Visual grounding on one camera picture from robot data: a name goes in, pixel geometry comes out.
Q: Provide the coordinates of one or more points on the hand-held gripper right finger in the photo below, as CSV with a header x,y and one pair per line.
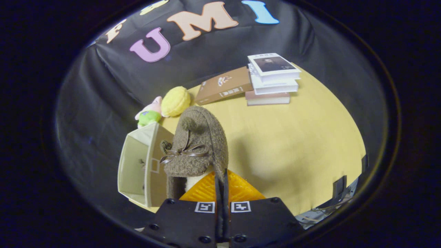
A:
x,y
262,224

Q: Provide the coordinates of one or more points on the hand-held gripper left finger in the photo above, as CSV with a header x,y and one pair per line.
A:
x,y
186,224

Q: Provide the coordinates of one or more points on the beige fabric storage box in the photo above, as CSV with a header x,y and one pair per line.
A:
x,y
132,165

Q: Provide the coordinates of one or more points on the pink and green plush toy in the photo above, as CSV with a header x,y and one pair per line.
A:
x,y
150,115

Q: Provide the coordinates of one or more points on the yellow round plush toy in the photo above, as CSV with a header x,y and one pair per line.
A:
x,y
175,101

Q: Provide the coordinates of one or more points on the plain white book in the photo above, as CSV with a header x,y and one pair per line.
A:
x,y
275,86

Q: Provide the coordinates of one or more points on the brown book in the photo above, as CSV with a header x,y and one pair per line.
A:
x,y
224,88

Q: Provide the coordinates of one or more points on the white book with portrait cover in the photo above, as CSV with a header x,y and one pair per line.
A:
x,y
272,63

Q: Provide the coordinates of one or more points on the black backdrop cloth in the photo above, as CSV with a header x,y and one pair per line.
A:
x,y
103,86

